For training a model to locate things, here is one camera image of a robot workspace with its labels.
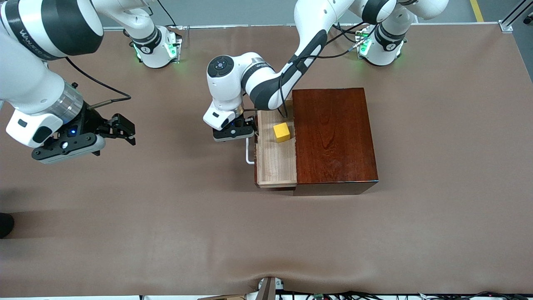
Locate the brown table mat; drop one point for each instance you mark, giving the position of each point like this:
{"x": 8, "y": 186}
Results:
{"x": 166, "y": 233}

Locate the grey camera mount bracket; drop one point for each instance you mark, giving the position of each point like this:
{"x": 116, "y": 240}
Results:
{"x": 268, "y": 289}

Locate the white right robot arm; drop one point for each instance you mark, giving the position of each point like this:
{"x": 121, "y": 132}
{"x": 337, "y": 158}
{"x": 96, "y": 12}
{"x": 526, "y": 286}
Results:
{"x": 25, "y": 83}

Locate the black round object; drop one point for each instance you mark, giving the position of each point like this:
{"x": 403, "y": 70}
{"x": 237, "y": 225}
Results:
{"x": 5, "y": 225}

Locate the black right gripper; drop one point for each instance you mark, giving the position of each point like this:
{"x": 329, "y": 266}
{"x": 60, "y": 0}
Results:
{"x": 92, "y": 120}

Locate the aluminium frame post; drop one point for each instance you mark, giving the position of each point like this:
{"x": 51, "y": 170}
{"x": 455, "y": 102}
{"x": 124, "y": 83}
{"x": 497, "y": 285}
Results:
{"x": 514, "y": 14}

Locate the yellow cube block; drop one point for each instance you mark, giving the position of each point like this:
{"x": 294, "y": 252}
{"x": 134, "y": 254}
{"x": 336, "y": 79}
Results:
{"x": 282, "y": 131}

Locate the dark brown wooden cabinet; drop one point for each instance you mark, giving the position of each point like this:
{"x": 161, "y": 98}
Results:
{"x": 333, "y": 137}

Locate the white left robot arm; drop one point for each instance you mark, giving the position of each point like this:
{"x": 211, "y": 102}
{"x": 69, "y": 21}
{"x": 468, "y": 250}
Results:
{"x": 233, "y": 79}

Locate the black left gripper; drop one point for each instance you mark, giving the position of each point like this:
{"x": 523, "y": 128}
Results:
{"x": 242, "y": 122}

